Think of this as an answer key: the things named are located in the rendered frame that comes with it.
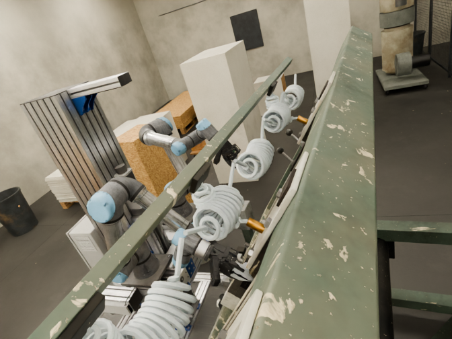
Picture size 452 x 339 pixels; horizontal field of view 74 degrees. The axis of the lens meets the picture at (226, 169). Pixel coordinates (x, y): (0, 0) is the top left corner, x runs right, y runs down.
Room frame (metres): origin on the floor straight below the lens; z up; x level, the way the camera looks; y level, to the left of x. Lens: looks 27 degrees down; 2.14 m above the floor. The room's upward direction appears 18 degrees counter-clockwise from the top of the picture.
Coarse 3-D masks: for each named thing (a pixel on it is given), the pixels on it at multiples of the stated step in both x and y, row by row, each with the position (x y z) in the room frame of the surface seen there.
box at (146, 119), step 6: (150, 114) 5.34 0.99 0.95; (156, 114) 5.20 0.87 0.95; (162, 114) 5.07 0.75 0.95; (168, 114) 5.11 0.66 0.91; (138, 120) 5.18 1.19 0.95; (144, 120) 5.05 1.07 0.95; (150, 120) 4.92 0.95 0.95; (126, 126) 5.01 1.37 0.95; (132, 126) 4.90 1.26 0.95; (174, 126) 5.15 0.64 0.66; (120, 132) 4.79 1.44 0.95; (174, 132) 5.09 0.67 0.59; (186, 156) 5.17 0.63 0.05
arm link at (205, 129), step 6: (204, 120) 1.54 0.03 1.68; (198, 126) 1.53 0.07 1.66; (204, 126) 1.52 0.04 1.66; (210, 126) 1.53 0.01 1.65; (198, 132) 1.56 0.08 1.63; (204, 132) 1.52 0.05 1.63; (210, 132) 1.51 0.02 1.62; (216, 132) 1.52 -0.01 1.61; (204, 138) 1.55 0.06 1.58; (210, 138) 1.51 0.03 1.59
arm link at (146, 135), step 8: (144, 128) 1.82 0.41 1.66; (152, 128) 1.84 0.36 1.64; (144, 136) 1.76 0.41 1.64; (152, 136) 1.72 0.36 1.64; (160, 136) 1.67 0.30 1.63; (168, 136) 1.64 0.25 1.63; (152, 144) 1.72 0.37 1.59; (160, 144) 1.64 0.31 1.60; (168, 144) 1.58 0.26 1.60; (176, 144) 1.50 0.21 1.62; (184, 144) 1.51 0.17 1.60; (192, 144) 1.54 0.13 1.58; (176, 152) 1.50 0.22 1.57; (184, 152) 1.51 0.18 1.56
